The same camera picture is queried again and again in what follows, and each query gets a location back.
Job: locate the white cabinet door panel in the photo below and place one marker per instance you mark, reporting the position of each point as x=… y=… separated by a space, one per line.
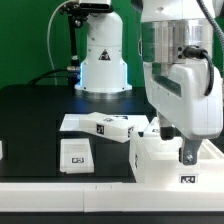
x=76 y=156

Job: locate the flat white base sheet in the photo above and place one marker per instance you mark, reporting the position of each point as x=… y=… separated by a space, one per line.
x=71 y=122

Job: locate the white front fence bar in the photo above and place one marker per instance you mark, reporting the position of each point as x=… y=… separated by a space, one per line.
x=109 y=197

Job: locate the small white cabinet panel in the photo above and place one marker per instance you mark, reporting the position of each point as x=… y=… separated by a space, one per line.
x=152 y=129

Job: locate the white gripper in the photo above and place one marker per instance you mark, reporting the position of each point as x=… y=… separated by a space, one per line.
x=179 y=98

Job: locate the white cabinet body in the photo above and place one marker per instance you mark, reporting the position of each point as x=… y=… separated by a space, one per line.
x=154 y=161

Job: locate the white cabinet top block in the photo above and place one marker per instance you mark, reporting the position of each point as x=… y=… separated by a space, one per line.
x=117 y=128

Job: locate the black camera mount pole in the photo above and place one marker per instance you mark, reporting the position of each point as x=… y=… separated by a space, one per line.
x=76 y=18

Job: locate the white left edge block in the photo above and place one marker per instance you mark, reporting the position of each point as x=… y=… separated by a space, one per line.
x=1 y=150

